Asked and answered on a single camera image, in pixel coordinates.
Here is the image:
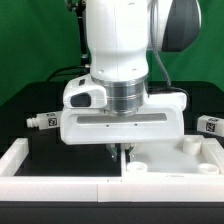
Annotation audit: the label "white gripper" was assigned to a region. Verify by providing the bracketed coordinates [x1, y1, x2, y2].
[60, 75, 187, 162]

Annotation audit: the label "white square tabletop part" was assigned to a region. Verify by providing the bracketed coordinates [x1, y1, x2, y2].
[122, 135, 224, 175]

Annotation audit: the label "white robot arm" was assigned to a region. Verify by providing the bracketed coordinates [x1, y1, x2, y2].
[60, 0, 201, 151]

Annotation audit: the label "white U-shaped fence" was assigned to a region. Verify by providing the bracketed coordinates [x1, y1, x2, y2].
[0, 138, 224, 202]

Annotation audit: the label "black cables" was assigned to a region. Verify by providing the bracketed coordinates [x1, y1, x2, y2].
[45, 65, 92, 83]

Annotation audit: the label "black camera stand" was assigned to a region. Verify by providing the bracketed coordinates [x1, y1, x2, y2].
[65, 0, 89, 66]

